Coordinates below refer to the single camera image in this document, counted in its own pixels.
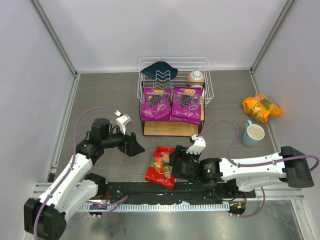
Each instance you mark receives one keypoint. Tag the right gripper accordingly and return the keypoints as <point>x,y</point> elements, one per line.
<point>182,163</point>

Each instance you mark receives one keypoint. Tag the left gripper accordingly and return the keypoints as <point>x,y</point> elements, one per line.
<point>128,145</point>

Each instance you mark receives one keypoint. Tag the red fruit candy bag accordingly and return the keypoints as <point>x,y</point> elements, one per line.
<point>159,171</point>

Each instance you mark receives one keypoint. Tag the purple blackcurrant candy bag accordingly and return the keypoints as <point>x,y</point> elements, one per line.
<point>156,105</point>

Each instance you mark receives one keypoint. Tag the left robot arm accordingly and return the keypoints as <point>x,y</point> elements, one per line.
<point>47,216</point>

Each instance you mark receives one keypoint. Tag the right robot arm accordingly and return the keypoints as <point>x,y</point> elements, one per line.
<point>287,166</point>

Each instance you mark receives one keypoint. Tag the black wooden two-tier shelf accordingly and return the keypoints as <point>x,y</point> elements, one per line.
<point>172,128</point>

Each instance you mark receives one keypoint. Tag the orange candy bag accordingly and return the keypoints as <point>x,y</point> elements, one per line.
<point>260,108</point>

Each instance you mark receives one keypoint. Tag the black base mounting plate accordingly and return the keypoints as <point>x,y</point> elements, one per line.
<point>152,194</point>

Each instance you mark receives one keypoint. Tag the dark blue leaf plate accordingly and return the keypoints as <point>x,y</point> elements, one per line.
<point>160,71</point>

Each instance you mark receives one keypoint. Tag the pink patterned bowl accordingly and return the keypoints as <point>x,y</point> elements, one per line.
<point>195,78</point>

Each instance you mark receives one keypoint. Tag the light blue mug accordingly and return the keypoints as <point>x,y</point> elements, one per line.
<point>253,133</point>

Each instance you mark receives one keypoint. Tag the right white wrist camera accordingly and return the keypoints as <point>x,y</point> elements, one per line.
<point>198,145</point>

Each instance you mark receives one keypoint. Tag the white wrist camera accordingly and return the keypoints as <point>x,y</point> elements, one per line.
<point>122,120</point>
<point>198,145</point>

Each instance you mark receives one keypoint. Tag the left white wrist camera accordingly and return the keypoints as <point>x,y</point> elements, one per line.
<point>122,120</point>

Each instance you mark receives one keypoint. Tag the white slotted cable duct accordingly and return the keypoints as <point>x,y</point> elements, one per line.
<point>182,207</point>

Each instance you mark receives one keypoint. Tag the white wire dish rack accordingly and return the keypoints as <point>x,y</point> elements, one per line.
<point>184,66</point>

